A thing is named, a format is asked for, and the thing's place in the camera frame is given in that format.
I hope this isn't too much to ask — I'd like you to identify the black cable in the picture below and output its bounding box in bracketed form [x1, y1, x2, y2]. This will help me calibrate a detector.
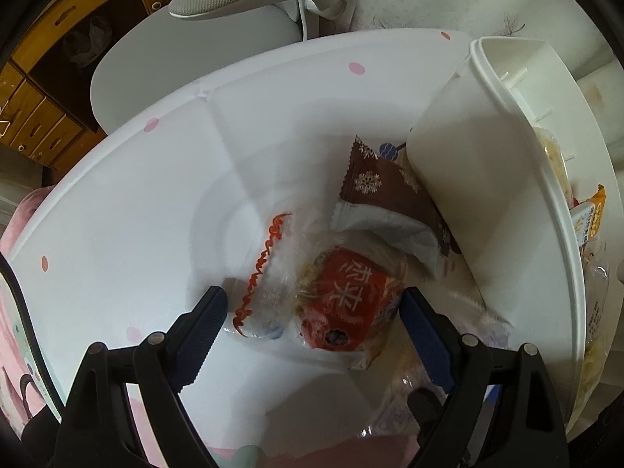
[0, 252, 66, 408]

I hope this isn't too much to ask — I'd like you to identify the wooden desk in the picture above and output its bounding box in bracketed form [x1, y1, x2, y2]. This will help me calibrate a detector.
[0, 0, 171, 167]

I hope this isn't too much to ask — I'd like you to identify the plastic bag under desk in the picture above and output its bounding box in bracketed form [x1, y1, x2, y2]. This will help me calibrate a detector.
[63, 17, 115, 66]

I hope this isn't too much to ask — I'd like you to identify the clear packet round red label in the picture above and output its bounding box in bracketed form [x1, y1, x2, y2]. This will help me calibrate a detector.
[233, 212, 410, 371]

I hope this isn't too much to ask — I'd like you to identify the brown snowflake snack packet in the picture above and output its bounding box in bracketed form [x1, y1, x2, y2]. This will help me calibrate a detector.
[329, 135, 461, 278]

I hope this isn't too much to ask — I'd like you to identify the clear rice cracker packet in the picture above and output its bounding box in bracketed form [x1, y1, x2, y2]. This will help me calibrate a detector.
[531, 127, 571, 196]

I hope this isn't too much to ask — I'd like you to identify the clear bread packet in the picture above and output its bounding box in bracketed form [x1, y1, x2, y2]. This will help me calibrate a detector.
[363, 346, 440, 437]

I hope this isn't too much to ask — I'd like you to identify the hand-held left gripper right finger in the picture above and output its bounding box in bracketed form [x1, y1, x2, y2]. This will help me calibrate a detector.
[399, 287, 570, 468]

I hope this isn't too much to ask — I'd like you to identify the cartoon printed table mat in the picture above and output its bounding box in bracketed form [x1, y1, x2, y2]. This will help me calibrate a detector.
[2, 28, 518, 454]

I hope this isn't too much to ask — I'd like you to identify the orange white snack packet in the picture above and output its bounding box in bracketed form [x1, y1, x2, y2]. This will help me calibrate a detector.
[570, 184, 608, 245]

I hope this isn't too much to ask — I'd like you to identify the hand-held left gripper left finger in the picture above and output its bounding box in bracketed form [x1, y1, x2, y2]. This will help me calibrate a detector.
[53, 285, 229, 468]

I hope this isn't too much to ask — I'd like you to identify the grey office chair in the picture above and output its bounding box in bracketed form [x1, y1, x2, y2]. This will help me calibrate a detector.
[78, 0, 362, 132]

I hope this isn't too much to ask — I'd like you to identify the white plastic box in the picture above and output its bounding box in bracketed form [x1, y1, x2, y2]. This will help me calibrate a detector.
[407, 36, 624, 430]

